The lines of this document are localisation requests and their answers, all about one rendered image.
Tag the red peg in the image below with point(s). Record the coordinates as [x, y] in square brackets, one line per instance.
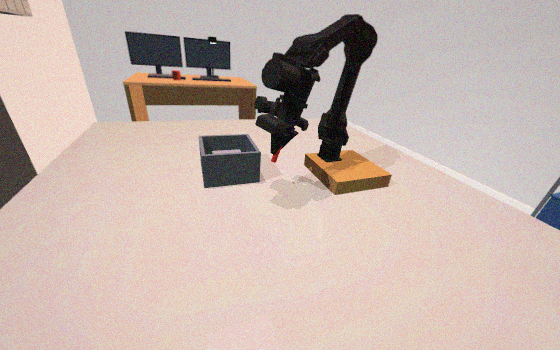
[275, 156]

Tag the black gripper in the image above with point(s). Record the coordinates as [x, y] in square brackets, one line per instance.
[281, 127]

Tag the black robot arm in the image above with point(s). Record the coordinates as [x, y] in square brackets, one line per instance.
[285, 73]

